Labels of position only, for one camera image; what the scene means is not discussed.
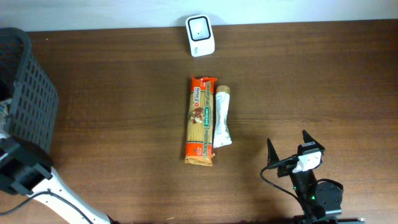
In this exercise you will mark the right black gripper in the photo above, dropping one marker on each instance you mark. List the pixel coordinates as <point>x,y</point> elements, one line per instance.
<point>290,166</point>

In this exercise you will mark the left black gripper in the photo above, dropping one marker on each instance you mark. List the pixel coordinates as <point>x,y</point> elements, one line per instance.
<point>19,168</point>

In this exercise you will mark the white tube with tan cap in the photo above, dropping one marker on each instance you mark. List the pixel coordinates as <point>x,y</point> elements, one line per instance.
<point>221,135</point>

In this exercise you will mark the orange spaghetti packet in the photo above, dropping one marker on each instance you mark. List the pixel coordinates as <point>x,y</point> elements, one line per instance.
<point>199,141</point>

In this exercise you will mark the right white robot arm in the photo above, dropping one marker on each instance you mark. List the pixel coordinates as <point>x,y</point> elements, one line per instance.
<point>320,199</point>

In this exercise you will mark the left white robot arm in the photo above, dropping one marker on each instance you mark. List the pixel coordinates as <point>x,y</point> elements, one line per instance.
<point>56,195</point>

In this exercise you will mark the white barcode scanner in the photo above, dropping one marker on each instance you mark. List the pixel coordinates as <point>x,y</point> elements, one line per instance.
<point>200,35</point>

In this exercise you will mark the dark grey perforated basket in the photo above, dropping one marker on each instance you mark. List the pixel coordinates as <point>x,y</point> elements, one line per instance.
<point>34,98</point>

